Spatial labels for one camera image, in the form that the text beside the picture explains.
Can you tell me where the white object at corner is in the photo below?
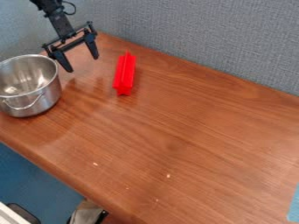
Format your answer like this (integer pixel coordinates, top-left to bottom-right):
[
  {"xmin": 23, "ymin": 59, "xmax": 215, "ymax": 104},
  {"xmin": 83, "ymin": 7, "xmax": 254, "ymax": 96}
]
[{"xmin": 0, "ymin": 202, "xmax": 30, "ymax": 224}]

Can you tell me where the black object at bottom left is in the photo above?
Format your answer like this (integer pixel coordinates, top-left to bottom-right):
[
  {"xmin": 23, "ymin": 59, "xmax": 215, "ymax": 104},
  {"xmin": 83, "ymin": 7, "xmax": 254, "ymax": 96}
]
[{"xmin": 7, "ymin": 203, "xmax": 42, "ymax": 224}]

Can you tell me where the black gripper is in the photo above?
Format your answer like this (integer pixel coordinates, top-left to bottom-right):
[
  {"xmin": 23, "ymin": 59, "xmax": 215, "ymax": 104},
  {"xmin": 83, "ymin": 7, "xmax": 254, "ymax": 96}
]
[{"xmin": 42, "ymin": 21, "xmax": 99, "ymax": 73}]

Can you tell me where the stainless steel pot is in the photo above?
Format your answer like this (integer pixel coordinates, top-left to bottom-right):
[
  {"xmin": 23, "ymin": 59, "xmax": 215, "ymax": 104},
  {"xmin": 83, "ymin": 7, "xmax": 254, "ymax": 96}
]
[{"xmin": 0, "ymin": 54, "xmax": 62, "ymax": 117}]

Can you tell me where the red star-shaped block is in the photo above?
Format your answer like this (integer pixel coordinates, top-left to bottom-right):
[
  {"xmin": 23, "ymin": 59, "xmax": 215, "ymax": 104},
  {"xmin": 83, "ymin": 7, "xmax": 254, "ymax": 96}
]
[{"xmin": 112, "ymin": 52, "xmax": 136, "ymax": 95}]

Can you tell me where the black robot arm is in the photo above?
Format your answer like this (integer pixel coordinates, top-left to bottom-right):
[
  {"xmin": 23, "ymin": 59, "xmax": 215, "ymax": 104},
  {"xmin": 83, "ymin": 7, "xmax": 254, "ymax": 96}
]
[{"xmin": 30, "ymin": 0, "xmax": 99, "ymax": 73}]

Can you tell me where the grey table leg bracket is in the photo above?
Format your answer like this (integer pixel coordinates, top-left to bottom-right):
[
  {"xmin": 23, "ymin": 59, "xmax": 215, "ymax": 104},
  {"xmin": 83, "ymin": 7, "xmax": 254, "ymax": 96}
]
[{"xmin": 67, "ymin": 199, "xmax": 108, "ymax": 224}]

